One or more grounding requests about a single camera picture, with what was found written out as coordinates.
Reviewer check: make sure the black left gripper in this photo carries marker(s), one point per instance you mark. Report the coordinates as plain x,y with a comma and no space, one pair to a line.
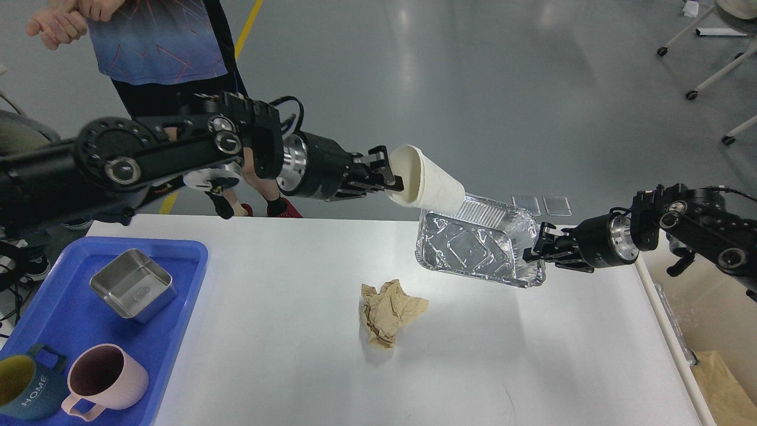
318,168

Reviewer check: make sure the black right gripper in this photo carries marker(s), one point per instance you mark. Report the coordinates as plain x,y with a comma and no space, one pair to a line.
603,241

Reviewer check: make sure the white paper cup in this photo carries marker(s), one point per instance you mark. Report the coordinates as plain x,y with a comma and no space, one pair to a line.
425,184

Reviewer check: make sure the aluminium foil tray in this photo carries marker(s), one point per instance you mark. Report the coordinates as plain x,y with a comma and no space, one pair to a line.
485,239

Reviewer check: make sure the brown paper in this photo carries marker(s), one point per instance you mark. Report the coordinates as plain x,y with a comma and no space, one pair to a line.
726,399
386,310

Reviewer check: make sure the square stainless steel tray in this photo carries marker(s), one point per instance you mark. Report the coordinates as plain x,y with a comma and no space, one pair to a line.
134,286

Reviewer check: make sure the pink plastic mug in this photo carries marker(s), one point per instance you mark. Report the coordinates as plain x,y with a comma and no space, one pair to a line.
104,377

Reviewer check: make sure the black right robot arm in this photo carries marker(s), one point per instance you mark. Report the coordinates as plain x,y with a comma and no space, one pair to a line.
695,221

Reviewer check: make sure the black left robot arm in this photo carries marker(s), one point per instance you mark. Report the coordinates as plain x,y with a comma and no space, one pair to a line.
107,171

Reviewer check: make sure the person's left hand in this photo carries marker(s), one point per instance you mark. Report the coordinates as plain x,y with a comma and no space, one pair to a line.
98,10

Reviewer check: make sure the person's right hand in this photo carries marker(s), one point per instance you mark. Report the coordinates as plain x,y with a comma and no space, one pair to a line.
58,24

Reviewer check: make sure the beige plastic bin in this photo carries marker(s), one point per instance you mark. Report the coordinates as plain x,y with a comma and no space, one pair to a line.
713,310

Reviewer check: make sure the clear plastic sheet in bin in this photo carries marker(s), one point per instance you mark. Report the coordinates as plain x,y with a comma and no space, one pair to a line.
689,355

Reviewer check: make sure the white rolling chair base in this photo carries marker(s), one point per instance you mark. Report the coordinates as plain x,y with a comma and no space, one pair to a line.
718,40

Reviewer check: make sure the brown paper in bin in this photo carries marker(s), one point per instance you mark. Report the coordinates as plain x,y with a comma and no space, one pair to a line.
726,399

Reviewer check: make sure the standing person in shorts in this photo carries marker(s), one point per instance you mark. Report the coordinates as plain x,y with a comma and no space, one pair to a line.
155,52

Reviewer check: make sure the seated person in green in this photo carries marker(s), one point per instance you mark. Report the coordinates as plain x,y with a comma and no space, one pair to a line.
20,134

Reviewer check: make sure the dark blue HOME mug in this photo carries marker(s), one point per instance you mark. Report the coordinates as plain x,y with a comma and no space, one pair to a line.
33,384

